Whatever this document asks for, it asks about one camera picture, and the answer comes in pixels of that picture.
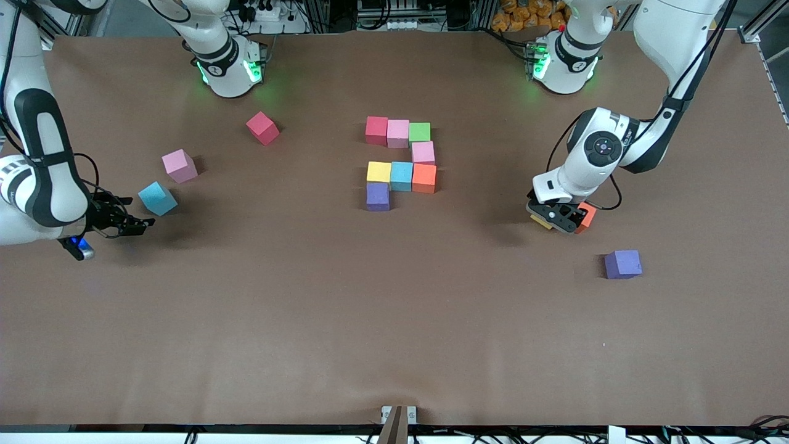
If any cyan foam block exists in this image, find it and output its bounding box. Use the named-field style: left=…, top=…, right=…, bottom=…
left=137, top=181, right=178, bottom=216
left=390, top=162, right=414, bottom=192

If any purple foam block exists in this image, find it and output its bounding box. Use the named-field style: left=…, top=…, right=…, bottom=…
left=603, top=250, right=644, bottom=281
left=366, top=183, right=391, bottom=212

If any red foam block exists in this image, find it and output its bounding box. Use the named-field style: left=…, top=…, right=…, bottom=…
left=365, top=115, right=390, bottom=147
left=245, top=111, right=280, bottom=146

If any bag of orange fruits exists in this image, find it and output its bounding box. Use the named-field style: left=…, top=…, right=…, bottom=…
left=491, top=0, right=569, bottom=33

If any large white power strip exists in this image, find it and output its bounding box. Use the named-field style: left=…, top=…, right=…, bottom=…
left=237, top=0, right=309, bottom=35

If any dark equipment rack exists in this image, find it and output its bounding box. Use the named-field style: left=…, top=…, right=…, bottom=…
left=354, top=0, right=481, bottom=31

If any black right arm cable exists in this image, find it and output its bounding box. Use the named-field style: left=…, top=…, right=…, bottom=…
left=0, top=0, right=124, bottom=241

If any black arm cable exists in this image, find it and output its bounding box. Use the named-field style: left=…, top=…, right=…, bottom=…
left=0, top=0, right=124, bottom=241
left=546, top=0, right=737, bottom=212

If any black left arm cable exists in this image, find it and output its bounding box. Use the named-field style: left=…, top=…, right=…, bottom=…
left=546, top=0, right=737, bottom=212

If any aluminium frame profile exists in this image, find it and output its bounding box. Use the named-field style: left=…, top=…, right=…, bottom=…
left=738, top=0, right=789, bottom=130
left=38, top=0, right=93, bottom=51

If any grey bracket with brown post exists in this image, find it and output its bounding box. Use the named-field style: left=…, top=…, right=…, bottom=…
left=377, top=405, right=418, bottom=444

